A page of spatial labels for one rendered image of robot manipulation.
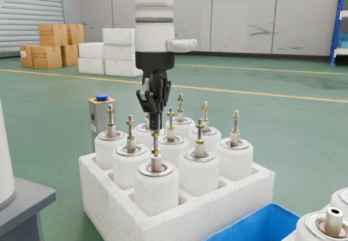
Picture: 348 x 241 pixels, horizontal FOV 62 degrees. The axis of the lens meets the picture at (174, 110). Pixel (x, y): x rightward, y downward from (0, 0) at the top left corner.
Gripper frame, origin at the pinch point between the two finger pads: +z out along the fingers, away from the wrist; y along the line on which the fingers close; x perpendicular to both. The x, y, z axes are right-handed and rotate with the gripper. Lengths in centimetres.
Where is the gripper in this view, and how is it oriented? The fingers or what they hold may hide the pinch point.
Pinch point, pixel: (156, 121)
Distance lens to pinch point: 58.6
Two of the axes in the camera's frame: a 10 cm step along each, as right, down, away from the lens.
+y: -3.2, 2.6, -9.1
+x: 9.5, 0.9, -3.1
